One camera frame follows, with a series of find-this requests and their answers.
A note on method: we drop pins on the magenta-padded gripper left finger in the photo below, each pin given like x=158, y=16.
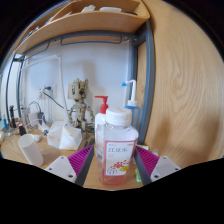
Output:
x=61, y=166

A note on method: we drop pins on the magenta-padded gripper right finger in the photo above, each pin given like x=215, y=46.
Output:
x=165, y=166

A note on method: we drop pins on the clear bottle with pink drink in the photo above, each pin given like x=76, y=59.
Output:
x=116, y=150

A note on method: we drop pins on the small green item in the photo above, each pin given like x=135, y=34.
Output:
x=138, y=175

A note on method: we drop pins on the crumpled white paper bag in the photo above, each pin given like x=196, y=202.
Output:
x=65, y=136

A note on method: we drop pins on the white cup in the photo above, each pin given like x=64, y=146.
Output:
x=30, y=150

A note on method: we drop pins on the white power strip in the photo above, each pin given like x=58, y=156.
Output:
x=44, y=128

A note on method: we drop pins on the white charger block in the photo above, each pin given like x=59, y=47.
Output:
x=34, y=118

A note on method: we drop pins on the blue squeeze bottle white nozzle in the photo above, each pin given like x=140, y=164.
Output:
x=134, y=111

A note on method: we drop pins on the white pump bottle red pump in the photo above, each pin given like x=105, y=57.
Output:
x=101, y=116

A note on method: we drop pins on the wooden robot figure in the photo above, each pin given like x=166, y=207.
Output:
x=79, y=100

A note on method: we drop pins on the small blue bottle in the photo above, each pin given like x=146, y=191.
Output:
x=5, y=125

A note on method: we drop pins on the tall black gadget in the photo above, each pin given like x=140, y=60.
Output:
x=12, y=116

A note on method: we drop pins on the wooden shelf unit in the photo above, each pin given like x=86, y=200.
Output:
x=90, y=20

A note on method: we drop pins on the white wall socket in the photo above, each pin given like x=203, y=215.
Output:
x=46, y=91

